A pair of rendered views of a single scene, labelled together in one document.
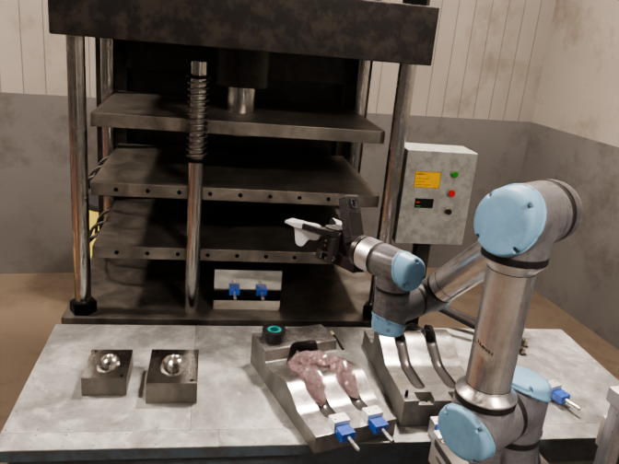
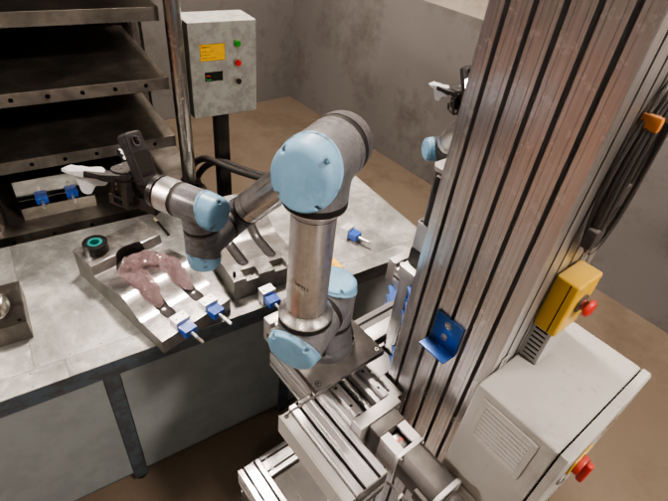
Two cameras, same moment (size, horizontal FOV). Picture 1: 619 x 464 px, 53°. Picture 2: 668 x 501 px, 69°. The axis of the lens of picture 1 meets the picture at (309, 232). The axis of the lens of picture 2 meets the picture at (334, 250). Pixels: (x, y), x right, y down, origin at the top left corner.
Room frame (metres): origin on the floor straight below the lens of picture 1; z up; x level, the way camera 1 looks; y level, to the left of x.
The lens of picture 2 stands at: (0.38, -0.08, 2.01)
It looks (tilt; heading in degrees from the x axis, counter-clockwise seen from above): 39 degrees down; 333
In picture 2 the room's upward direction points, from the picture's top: 7 degrees clockwise
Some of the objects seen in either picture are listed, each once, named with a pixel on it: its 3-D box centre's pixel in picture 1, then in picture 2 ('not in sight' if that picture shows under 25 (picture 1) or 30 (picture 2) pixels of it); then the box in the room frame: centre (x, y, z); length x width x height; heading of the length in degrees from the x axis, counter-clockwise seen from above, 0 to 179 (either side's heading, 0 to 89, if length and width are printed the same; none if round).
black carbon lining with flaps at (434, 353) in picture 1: (419, 352); (238, 229); (1.82, -0.40, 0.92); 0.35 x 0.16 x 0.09; 10
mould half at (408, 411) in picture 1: (419, 363); (240, 236); (1.84, -0.41, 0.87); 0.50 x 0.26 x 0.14; 10
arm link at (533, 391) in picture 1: (516, 401); (330, 297); (1.12, -0.46, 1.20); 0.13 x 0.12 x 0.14; 132
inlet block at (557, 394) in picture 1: (563, 398); (356, 236); (1.77, -0.88, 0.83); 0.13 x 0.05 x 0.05; 31
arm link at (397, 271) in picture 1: (396, 268); (199, 208); (1.23, -0.19, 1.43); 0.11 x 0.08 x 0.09; 42
